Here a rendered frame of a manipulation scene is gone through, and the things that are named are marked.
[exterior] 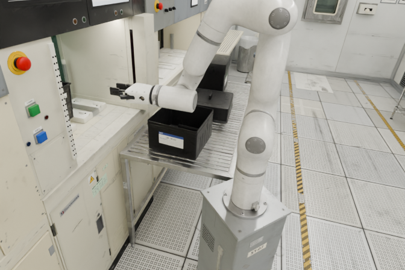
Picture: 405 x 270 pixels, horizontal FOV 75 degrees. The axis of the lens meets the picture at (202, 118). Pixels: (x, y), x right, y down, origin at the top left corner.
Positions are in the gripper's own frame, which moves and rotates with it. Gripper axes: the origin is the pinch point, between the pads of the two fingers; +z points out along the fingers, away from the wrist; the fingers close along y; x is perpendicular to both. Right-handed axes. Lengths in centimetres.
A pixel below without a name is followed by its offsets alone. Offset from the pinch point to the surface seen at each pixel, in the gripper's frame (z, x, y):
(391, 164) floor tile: -197, -119, 173
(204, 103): -20, -33, 66
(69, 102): 33.4, -15.7, 9.9
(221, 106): -32, -33, 66
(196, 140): -27.7, -30.4, 20.1
